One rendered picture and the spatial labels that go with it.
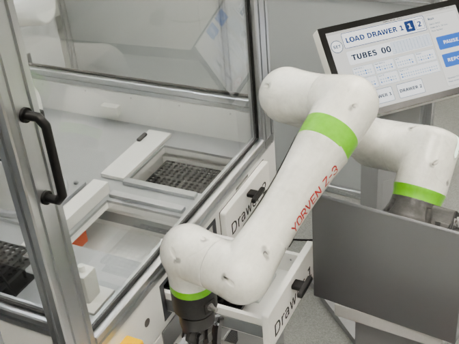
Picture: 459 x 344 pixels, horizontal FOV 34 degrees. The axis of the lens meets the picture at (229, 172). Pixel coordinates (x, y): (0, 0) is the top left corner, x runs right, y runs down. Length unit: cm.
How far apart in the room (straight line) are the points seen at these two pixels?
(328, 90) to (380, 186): 118
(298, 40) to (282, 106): 183
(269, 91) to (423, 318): 66
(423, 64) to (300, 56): 106
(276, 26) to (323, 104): 196
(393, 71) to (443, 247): 87
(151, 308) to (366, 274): 52
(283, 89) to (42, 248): 60
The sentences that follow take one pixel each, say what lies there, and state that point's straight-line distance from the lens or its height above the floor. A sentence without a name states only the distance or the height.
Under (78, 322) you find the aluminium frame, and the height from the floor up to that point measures 106.
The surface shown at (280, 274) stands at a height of 84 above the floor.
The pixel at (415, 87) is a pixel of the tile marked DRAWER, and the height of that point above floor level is 100.
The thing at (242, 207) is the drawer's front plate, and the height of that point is 88.
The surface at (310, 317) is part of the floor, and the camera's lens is 301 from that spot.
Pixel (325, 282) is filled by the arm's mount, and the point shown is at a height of 82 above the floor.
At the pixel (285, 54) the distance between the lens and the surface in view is 346.
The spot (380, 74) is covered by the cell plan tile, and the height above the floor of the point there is 105.
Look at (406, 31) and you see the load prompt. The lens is 249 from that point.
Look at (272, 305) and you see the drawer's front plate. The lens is 169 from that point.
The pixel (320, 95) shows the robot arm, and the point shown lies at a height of 139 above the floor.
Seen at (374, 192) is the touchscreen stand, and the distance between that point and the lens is 268.
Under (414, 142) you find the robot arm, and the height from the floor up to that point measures 114.
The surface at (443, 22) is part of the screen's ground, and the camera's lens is 256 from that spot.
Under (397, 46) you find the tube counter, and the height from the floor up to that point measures 111.
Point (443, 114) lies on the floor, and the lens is 443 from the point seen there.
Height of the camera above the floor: 207
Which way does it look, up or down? 32 degrees down
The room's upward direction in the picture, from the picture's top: 5 degrees counter-clockwise
